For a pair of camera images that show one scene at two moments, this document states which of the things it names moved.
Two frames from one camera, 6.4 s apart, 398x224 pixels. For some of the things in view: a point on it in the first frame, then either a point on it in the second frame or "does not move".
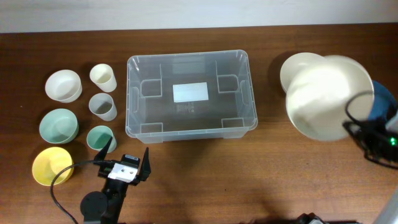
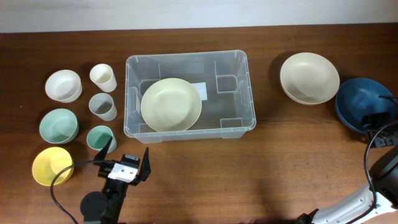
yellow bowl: (48, 162) does not move
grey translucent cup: (102, 106) does not move
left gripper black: (145, 170) does not move
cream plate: (325, 93) → (170, 104)
